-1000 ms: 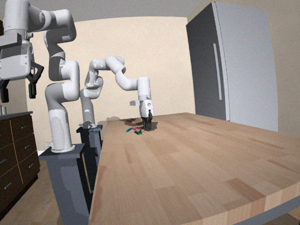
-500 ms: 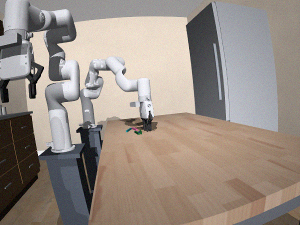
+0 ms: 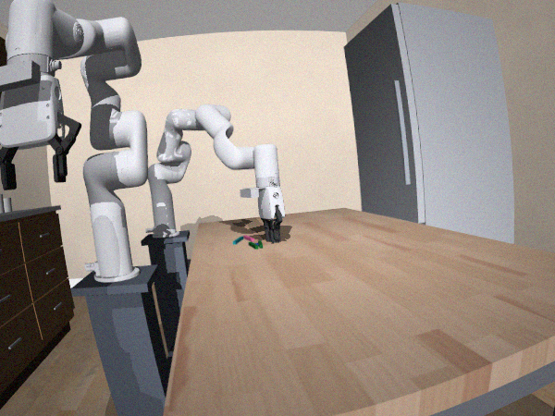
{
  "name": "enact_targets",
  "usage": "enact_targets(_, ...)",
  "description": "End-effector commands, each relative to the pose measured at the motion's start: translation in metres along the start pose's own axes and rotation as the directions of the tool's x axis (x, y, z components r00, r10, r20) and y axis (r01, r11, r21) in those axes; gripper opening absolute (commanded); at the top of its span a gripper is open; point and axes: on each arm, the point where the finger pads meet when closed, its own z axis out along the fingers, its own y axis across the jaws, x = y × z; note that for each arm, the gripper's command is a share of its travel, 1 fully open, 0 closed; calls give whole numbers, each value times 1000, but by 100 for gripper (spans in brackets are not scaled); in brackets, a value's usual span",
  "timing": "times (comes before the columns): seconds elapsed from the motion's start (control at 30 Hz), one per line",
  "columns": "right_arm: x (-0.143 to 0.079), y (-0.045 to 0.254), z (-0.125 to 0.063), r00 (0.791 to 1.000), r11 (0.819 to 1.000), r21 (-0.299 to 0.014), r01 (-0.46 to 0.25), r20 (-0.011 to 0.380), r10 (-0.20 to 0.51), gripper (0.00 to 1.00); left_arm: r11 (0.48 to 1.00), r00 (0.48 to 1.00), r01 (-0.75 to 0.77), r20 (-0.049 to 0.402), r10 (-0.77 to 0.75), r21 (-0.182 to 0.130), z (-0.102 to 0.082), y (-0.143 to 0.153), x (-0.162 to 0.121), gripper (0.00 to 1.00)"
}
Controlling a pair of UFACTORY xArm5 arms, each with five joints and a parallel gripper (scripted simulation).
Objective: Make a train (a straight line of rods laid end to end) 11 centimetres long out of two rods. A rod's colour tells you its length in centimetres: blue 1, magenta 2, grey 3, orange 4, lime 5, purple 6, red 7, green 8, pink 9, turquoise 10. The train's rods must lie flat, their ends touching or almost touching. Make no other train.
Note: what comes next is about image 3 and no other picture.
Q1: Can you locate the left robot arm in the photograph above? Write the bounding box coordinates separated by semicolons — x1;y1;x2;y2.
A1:
145;104;280;238

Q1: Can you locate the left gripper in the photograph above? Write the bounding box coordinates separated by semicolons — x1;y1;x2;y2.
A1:
258;185;285;242

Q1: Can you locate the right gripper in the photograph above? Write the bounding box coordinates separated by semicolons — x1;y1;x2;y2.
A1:
0;72;81;190

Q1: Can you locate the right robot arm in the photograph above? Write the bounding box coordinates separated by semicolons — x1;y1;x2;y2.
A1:
0;0;148;282

